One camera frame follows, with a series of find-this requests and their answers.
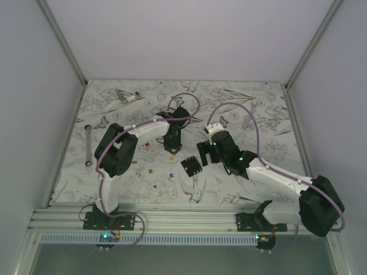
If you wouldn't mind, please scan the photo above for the black fuse box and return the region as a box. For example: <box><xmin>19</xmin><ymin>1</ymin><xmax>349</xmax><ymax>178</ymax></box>
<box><xmin>181</xmin><ymin>156</ymin><xmax>202</xmax><ymax>177</ymax></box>

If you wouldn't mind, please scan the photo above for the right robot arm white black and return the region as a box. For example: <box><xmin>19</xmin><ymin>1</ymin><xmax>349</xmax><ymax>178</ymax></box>
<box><xmin>197</xmin><ymin>131</ymin><xmax>345</xmax><ymax>237</ymax></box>

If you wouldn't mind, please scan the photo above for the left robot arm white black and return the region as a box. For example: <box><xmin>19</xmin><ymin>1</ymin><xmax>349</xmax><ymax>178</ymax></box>
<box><xmin>92</xmin><ymin>107</ymin><xmax>191</xmax><ymax>230</ymax></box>

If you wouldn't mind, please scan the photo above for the silver open-end wrench right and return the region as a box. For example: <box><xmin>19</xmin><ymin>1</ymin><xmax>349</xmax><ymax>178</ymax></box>
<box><xmin>250</xmin><ymin>100</ymin><xmax>261</xmax><ymax>115</ymax></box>

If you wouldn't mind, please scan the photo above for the silver ratchet wrench left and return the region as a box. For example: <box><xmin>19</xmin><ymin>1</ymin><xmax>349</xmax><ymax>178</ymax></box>
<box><xmin>84</xmin><ymin>124</ymin><xmax>93</xmax><ymax>167</ymax></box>

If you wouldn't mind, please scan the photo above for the right controller board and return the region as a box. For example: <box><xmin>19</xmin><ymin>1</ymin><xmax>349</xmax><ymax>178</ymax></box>
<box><xmin>256</xmin><ymin>234</ymin><xmax>276</xmax><ymax>254</ymax></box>

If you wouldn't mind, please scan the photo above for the controller board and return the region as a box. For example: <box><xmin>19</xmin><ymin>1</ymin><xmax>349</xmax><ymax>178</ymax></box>
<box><xmin>96</xmin><ymin>232</ymin><xmax>120</xmax><ymax>252</ymax></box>
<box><xmin>256</xmin><ymin>234</ymin><xmax>276</xmax><ymax>254</ymax></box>

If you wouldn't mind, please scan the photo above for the left controller board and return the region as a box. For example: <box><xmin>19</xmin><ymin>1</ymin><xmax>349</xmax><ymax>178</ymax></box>
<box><xmin>96</xmin><ymin>232</ymin><xmax>120</xmax><ymax>252</ymax></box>

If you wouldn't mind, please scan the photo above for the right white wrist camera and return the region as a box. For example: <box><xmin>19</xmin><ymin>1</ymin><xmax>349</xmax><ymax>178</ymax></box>
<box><xmin>204</xmin><ymin>123</ymin><xmax>224</xmax><ymax>135</ymax></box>

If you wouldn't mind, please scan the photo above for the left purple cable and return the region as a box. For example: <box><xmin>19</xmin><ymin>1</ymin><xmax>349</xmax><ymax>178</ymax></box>
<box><xmin>96</xmin><ymin>93</ymin><xmax>201</xmax><ymax>253</ymax></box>

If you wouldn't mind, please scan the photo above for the purple cable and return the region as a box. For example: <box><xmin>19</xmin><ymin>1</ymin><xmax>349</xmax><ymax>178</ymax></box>
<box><xmin>206</xmin><ymin>102</ymin><xmax>346</xmax><ymax>254</ymax></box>
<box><xmin>96</xmin><ymin>93</ymin><xmax>201</xmax><ymax>253</ymax></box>

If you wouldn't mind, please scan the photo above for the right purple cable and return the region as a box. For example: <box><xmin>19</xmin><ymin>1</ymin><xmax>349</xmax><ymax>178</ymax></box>
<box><xmin>206</xmin><ymin>102</ymin><xmax>346</xmax><ymax>254</ymax></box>

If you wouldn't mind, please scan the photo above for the metal bracket tool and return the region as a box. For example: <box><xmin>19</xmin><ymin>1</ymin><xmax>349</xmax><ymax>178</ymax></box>
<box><xmin>115</xmin><ymin>89</ymin><xmax>128</xmax><ymax>104</ymax></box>

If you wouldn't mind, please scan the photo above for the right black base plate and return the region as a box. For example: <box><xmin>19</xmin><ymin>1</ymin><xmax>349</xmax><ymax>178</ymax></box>
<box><xmin>235</xmin><ymin>213</ymin><xmax>287</xmax><ymax>232</ymax></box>

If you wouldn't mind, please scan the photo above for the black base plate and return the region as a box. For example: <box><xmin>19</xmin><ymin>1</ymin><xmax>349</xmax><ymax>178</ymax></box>
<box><xmin>235</xmin><ymin>213</ymin><xmax>287</xmax><ymax>232</ymax></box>
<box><xmin>83</xmin><ymin>211</ymin><xmax>135</xmax><ymax>231</ymax></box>

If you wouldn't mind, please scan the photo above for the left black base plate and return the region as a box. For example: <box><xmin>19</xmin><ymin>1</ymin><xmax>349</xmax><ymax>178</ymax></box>
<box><xmin>83</xmin><ymin>211</ymin><xmax>135</xmax><ymax>231</ymax></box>

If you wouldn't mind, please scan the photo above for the aluminium rail frame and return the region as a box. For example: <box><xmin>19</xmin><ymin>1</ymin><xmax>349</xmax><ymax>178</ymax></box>
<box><xmin>17</xmin><ymin>0</ymin><xmax>345</xmax><ymax>275</ymax></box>

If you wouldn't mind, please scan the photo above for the white slotted cable duct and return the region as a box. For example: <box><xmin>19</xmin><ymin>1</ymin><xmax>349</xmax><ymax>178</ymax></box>
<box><xmin>40</xmin><ymin>233</ymin><xmax>257</xmax><ymax>246</ymax></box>

